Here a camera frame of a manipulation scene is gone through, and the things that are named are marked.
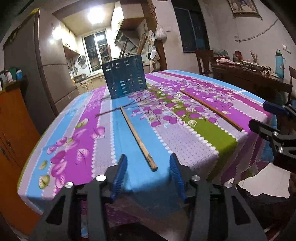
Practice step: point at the grey tall refrigerator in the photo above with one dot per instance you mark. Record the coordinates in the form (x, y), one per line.
(33, 49)

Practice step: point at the beige kitchen counter cabinets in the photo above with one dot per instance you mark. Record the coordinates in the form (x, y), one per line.
(91, 83)

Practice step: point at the framed elephant picture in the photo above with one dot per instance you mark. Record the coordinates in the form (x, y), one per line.
(243, 8)

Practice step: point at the wooden chopstick five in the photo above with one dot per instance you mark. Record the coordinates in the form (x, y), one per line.
(143, 39)

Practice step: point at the dark living room window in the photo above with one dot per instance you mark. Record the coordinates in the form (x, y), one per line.
(191, 25)

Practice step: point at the white medicine bottle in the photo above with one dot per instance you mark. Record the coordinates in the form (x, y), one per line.
(9, 77)

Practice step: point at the wooden dining chair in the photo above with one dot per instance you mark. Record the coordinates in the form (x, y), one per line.
(204, 59)

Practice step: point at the wooden chopstick four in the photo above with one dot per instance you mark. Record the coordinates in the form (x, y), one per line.
(141, 145)

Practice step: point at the dark wooden dining table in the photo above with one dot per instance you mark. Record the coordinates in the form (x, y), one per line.
(264, 87)

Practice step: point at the steel range hood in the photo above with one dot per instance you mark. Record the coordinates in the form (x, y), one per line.
(132, 39)

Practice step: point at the pink cloth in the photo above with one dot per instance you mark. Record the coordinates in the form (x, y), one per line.
(225, 61)

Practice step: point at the dark wooden chopstick eight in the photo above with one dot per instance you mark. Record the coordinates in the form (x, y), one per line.
(219, 113)

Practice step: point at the blue thermos flask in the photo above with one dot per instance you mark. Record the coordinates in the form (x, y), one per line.
(279, 64)

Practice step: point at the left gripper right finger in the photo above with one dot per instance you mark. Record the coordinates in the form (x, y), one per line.
(217, 212)

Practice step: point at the green box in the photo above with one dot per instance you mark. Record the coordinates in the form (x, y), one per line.
(13, 71)

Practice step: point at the orange wooden cabinet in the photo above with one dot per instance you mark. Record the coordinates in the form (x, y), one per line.
(18, 138)

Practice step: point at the white hanging plastic bag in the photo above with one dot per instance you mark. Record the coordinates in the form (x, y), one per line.
(160, 34)

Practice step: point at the blue lidded jar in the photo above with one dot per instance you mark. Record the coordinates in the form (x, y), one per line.
(19, 75)

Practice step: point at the floral plastic tablecloth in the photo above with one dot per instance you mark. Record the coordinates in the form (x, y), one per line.
(202, 120)

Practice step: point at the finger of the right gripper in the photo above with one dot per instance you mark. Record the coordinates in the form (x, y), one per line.
(275, 108)
(263, 130)

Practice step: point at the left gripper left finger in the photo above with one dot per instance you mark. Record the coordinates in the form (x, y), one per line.
(62, 218)

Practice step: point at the blue perforated utensil holder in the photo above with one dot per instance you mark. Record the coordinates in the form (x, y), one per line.
(124, 76)

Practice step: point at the kitchen window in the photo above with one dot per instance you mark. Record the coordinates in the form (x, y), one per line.
(96, 47)

